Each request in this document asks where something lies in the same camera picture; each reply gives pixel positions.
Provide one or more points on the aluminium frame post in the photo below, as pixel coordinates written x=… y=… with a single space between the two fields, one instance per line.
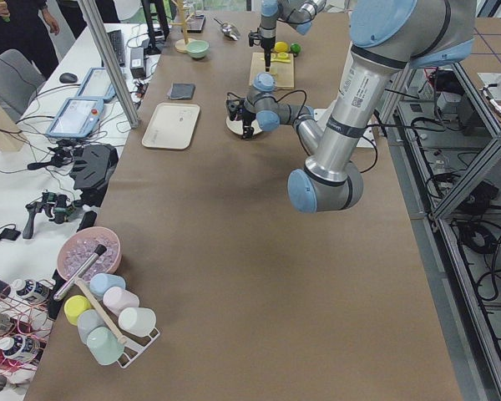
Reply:
x=96 y=27

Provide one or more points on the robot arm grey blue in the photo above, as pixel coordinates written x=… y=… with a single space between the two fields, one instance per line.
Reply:
x=297 y=14

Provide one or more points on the metal muddler black tip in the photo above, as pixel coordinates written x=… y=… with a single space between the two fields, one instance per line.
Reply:
x=91 y=259

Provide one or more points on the metal scoop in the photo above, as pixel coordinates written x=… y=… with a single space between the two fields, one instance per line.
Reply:
x=229 y=30

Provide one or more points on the pink bowl with ice cubes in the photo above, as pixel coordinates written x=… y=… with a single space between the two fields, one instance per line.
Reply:
x=82 y=244

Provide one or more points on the black power adapter box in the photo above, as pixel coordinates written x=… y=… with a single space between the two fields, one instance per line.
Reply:
x=137 y=66

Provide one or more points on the cream round plate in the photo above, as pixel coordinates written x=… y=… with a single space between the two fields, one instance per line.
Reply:
x=236 y=126

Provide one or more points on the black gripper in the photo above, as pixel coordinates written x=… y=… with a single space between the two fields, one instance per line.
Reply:
x=247 y=118
x=267 y=44

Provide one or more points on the blue teach pendant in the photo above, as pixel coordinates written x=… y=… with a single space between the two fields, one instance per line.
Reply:
x=77 y=118
x=97 y=83

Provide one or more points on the blue teach pendant near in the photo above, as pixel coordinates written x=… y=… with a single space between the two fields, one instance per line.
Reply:
x=77 y=118

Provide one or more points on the yellow plastic cup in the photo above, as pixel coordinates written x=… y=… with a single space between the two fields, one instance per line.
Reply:
x=75 y=306

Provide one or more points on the wooden cutting board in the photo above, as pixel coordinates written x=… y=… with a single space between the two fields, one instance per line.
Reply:
x=285 y=78

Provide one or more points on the mint green plastic cup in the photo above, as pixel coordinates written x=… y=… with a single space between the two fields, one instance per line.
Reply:
x=104 y=346

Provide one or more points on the wooden mug tree stand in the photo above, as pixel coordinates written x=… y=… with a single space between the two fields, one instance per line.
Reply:
x=182 y=22

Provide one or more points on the black keyboard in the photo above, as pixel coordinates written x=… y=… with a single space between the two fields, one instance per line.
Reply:
x=116 y=40

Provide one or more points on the grey plastic cup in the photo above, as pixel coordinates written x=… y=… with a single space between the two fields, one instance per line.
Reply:
x=87 y=322

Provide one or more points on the grey office chair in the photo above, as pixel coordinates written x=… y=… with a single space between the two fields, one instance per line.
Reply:
x=19 y=82

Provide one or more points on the blue plastic cup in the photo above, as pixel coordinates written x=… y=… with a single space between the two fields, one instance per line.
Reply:
x=102 y=282

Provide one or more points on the white wire cup rack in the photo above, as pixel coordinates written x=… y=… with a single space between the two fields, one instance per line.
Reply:
x=134 y=349

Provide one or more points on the pink plastic cup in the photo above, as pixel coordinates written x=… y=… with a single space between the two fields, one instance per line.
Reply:
x=116 y=299

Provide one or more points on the black computer mouse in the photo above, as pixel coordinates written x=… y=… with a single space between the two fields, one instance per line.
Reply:
x=68 y=78

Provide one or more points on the person in black clothes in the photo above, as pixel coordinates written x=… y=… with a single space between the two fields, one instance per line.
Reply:
x=26 y=26

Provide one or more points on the green lime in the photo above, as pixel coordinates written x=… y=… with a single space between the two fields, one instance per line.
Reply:
x=295 y=49

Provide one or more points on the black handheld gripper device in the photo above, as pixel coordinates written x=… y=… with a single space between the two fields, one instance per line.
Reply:
x=55 y=206

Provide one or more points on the whole yellow lemon far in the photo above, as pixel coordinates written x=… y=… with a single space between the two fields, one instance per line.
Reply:
x=281 y=47

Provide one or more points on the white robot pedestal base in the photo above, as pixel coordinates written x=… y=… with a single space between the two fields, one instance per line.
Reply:
x=322 y=115

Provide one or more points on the black plastic housing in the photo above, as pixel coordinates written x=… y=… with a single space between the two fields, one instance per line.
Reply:
x=93 y=165

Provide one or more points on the mint green bowl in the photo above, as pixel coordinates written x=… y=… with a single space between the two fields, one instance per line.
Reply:
x=197 y=49

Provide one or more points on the grey folded cloth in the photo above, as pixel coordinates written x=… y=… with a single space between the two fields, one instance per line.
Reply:
x=181 y=91

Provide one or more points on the white plastic cup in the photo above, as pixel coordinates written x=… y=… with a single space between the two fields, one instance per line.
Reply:
x=139 y=321

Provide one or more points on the yellow plastic knife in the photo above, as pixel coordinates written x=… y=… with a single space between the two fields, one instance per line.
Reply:
x=279 y=60

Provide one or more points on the blue teach pendant far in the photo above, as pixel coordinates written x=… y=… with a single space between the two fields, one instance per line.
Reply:
x=97 y=83

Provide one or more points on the cream rectangular tray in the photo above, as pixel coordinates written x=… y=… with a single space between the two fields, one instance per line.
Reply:
x=171 y=126

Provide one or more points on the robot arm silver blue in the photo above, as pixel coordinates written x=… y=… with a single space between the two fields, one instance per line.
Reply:
x=386 y=37

